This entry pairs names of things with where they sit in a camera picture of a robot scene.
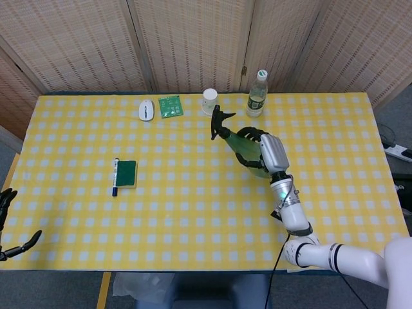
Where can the white power strip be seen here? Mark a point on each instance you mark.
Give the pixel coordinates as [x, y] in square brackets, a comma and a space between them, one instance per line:
[399, 151]

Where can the green spray bottle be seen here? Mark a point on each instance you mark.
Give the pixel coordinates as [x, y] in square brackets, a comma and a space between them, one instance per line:
[244, 145]

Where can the woven folding screen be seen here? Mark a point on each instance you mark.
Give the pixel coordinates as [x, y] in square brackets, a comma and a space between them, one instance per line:
[193, 42]

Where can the white computer mouse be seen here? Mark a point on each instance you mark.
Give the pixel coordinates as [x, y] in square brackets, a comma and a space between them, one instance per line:
[146, 110]

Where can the blue capped marker pen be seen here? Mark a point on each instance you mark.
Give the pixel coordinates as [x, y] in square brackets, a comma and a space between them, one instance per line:
[114, 178]

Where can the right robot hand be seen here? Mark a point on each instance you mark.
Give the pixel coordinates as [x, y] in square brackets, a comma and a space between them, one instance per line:
[273, 153]

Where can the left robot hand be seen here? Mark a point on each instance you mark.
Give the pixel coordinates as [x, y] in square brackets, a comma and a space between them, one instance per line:
[8, 225]

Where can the white paper cup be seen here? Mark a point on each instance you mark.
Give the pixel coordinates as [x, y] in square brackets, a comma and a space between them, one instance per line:
[208, 101]

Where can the yellow checkered tablecloth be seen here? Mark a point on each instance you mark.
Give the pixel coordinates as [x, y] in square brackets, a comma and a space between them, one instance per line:
[193, 209]

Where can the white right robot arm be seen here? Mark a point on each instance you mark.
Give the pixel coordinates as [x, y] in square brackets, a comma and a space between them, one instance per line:
[309, 235]

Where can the green circuit board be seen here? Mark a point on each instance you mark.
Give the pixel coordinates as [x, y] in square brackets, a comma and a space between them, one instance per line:
[170, 107]

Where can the clear plastic water bottle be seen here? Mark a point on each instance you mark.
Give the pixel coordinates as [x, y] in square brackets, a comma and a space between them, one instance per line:
[257, 96]

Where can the green and yellow sponge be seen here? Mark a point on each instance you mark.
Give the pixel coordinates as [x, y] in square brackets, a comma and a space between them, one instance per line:
[127, 174]

